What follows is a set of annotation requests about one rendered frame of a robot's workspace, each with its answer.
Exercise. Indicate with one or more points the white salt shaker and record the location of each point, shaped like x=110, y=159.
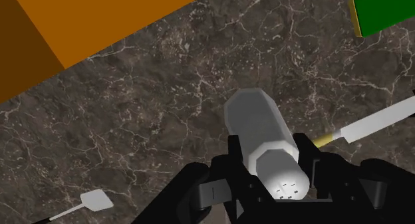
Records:
x=262, y=142

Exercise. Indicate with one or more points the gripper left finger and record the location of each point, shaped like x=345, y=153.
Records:
x=223, y=176

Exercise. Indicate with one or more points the white knife with yellow collar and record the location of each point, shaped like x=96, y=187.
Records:
x=373, y=123

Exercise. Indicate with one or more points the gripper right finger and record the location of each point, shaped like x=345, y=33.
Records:
x=337, y=174

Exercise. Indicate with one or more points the white spatula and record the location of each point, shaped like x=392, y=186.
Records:
x=90, y=202

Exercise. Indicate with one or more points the orange robot stand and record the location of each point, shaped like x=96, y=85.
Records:
x=81, y=22

